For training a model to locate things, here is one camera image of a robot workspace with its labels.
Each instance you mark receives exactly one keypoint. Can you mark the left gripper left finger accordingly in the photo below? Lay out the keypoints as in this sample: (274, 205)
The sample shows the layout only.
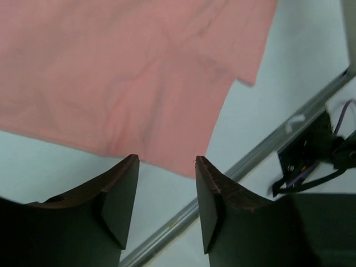
(85, 226)

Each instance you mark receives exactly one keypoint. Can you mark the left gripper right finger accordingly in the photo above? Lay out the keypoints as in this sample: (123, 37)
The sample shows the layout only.
(241, 228)

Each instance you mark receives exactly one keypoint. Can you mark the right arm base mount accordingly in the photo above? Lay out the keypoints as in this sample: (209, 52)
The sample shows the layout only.
(318, 143)

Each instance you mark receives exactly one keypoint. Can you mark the aluminium table rail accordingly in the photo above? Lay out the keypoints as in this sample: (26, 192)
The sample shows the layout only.
(278, 140)

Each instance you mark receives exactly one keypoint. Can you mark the pink polo shirt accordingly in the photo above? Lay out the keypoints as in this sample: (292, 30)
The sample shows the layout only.
(127, 77)

